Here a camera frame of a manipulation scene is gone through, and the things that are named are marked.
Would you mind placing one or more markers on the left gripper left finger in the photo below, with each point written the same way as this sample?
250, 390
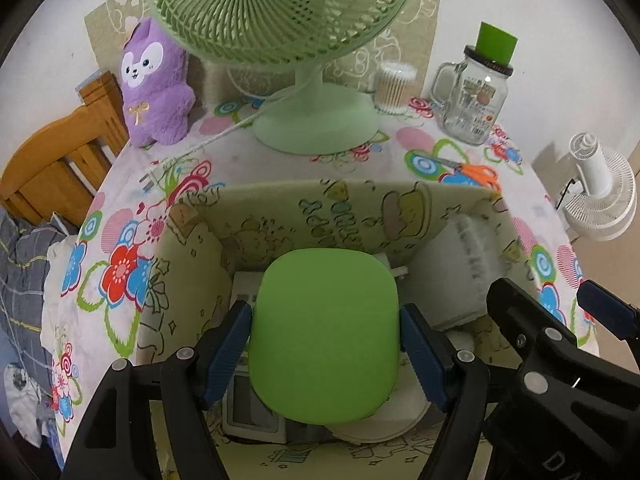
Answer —
117, 436

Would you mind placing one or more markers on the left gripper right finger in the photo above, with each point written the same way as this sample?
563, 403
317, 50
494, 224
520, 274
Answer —
457, 382

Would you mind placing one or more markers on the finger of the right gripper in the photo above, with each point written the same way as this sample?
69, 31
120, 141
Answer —
618, 317
562, 413

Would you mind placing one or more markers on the green rounded case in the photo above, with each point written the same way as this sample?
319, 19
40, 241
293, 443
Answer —
324, 344

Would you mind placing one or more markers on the white 45W charger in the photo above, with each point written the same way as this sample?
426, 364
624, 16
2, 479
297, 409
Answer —
448, 277

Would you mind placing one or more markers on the white standing fan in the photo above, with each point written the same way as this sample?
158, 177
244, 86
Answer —
605, 206

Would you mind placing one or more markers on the floral tablecloth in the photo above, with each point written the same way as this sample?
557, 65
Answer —
102, 299

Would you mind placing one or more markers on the white remote control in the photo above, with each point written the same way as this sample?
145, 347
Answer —
244, 416

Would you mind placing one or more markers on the yellow cartoon storage box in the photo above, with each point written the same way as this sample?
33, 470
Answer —
210, 236

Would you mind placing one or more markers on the grey plaid blanket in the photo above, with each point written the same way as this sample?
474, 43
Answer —
26, 366

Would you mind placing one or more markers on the glass mug jar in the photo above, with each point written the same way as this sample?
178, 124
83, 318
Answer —
469, 95

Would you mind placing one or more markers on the green cup on jar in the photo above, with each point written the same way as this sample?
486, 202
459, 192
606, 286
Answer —
495, 44

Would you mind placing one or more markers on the cotton swab container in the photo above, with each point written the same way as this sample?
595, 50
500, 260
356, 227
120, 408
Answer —
394, 82

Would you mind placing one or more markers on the purple plush bunny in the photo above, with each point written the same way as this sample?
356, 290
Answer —
156, 99

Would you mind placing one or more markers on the green desk fan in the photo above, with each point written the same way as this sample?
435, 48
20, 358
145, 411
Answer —
311, 117

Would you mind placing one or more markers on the orange handled scissors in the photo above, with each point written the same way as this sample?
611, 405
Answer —
469, 174

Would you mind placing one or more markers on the wooden bed frame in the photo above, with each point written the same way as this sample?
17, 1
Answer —
57, 170

